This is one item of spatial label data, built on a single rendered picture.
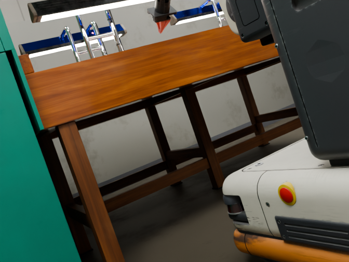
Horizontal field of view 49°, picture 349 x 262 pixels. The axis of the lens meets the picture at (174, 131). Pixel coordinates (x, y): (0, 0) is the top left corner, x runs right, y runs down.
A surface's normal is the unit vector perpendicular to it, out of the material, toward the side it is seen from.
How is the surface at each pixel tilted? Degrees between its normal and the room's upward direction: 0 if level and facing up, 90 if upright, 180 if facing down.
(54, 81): 90
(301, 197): 85
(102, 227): 90
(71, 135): 90
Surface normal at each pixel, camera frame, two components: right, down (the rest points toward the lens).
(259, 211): -0.81, 0.31
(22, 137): 0.43, -0.10
